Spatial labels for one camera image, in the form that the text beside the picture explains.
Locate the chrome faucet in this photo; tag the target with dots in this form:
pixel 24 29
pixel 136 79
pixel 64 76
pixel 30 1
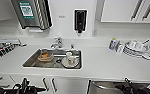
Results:
pixel 57 42

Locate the small wall label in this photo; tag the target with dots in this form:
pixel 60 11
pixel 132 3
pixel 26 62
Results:
pixel 61 16

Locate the white base cabinet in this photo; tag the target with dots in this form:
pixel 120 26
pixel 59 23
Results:
pixel 67 86

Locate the white mug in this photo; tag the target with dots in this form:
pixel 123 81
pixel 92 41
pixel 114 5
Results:
pixel 69 57

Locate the brown bowl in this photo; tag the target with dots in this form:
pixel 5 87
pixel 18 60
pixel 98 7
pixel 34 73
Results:
pixel 45 56

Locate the white plate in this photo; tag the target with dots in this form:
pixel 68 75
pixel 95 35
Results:
pixel 74 64

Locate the white wall outlet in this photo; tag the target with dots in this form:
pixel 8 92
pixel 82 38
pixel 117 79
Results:
pixel 94 32

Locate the steel paper towel dispenser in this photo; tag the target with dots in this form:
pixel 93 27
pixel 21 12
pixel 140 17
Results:
pixel 27 13

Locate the small chrome sink knob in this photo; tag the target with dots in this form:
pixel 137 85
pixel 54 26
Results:
pixel 71 46

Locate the blue dish soap bottle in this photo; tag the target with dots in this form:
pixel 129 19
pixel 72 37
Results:
pixel 113 44

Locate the small white cup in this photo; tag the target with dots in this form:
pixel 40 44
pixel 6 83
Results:
pixel 120 47

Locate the stack of white plates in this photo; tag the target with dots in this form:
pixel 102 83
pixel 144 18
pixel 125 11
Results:
pixel 134 49

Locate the steel sink basin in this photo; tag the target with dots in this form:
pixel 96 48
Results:
pixel 57 65

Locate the stainless steel dishwasher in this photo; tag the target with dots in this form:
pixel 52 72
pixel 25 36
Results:
pixel 102 88

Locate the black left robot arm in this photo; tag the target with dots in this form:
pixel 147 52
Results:
pixel 1 91

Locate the white wall cabinet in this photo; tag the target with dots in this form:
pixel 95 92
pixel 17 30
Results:
pixel 121 10

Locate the black soap dispenser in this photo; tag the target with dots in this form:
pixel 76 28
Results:
pixel 80 20

